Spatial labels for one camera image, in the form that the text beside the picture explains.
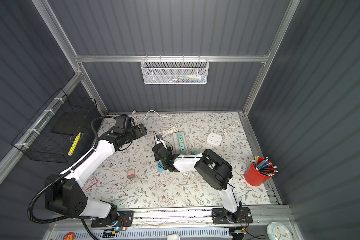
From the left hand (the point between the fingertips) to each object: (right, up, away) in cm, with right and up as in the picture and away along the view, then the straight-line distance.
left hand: (140, 131), depth 85 cm
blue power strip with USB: (+11, -22, +5) cm, 25 cm away
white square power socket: (+46, -7, +17) cm, 50 cm away
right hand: (+10, -11, +8) cm, 17 cm away
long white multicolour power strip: (+23, -5, +13) cm, 26 cm away
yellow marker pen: (-27, -7, -16) cm, 32 cm away
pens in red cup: (+68, -19, -6) cm, 71 cm away
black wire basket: (-36, 0, -10) cm, 38 cm away
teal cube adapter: (+25, -12, +6) cm, 28 cm away
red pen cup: (+62, -24, -6) cm, 67 cm away
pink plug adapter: (-6, -25, +2) cm, 26 cm away
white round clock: (+69, -46, -17) cm, 85 cm away
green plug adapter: (+24, -9, +9) cm, 27 cm away
